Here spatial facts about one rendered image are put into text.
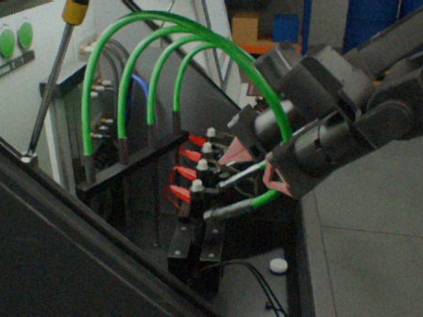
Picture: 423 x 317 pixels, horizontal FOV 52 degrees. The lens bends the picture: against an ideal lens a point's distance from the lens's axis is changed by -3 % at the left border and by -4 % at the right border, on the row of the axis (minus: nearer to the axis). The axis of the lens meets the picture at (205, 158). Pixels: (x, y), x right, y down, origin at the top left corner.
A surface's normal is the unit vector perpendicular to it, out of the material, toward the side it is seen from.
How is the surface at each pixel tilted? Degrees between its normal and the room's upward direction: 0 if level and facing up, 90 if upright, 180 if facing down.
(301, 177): 47
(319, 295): 0
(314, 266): 0
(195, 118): 90
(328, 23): 90
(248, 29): 90
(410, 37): 68
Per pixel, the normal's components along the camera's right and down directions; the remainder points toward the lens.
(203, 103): -0.11, 0.45
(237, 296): 0.01, -0.89
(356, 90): 0.46, -0.41
